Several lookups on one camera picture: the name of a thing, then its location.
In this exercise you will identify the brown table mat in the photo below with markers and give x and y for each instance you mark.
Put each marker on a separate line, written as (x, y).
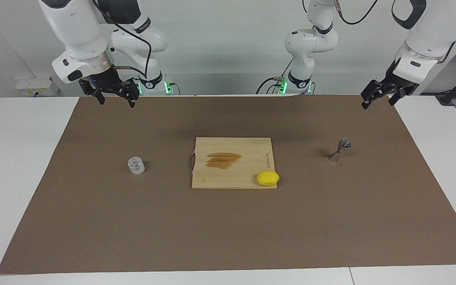
(133, 221)

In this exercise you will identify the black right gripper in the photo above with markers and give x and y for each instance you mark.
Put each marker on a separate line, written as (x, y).
(107, 81)

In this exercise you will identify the white wall socket box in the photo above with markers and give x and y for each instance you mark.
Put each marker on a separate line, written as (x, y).
(36, 86)

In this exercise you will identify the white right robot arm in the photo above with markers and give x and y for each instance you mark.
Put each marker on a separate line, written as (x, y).
(77, 31)

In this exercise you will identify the wooden cutting board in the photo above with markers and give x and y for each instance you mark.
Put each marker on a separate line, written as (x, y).
(232, 176)

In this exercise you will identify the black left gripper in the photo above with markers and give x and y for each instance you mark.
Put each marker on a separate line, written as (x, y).
(400, 86)

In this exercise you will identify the yellow lemon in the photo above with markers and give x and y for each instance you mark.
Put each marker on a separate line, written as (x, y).
(267, 178)

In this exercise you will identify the metal jigger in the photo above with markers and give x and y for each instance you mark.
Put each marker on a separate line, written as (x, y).
(337, 155)

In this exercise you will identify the clear glass cup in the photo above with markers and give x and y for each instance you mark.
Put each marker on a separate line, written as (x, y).
(136, 166)

